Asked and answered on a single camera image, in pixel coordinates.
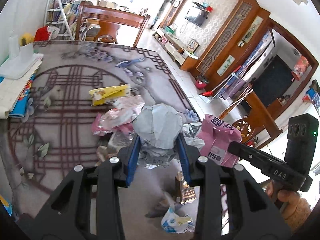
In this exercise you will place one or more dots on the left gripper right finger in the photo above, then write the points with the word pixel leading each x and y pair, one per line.
pixel 231 204

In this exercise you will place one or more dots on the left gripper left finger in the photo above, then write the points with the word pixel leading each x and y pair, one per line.
pixel 86 203

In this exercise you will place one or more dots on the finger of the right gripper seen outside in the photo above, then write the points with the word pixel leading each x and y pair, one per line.
pixel 252 155

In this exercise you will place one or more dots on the pink paper box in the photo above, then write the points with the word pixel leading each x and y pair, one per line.
pixel 217 135

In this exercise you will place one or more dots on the small brown carton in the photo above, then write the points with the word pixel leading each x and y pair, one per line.
pixel 184 193

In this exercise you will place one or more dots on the grey paper ball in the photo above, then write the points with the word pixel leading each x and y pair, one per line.
pixel 158 125

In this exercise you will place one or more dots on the yellow drink carton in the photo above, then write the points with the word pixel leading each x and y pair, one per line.
pixel 106 95

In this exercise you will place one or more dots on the right forearm brown sleeve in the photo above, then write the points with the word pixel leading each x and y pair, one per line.
pixel 299 216

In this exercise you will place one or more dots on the red trash bin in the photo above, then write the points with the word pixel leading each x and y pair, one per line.
pixel 201 83

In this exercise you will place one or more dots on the right hand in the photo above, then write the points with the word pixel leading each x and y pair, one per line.
pixel 290 197

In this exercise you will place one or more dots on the carved wooden chair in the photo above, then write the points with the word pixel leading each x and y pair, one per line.
pixel 245 128

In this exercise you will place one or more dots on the red dustpan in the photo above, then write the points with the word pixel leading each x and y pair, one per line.
pixel 207 94

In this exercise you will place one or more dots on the blue white snack bag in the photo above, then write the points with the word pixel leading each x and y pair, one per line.
pixel 172 222

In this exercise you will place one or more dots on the wooden tv cabinet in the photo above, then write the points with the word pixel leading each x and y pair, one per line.
pixel 176 49

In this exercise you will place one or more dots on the pink plastic wrapper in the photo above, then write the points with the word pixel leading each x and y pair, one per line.
pixel 120 117

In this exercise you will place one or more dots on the blue cartoon book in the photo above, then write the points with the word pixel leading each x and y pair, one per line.
pixel 21 105

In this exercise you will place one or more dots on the white paper stack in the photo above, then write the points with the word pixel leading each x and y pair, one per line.
pixel 12 89

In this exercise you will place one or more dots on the white desk lamp base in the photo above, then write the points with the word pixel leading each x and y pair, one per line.
pixel 20 60

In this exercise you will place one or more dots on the yellow plush toy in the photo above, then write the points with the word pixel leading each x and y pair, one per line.
pixel 26 39

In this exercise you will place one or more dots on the red bag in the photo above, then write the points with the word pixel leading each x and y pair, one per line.
pixel 42 34

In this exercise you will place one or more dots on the wooden dining chair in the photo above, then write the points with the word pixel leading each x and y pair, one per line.
pixel 110 16

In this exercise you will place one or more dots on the white magazine rack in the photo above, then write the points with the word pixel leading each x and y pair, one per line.
pixel 62 14

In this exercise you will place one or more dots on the wall mounted television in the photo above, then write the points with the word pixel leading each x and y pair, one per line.
pixel 196 15

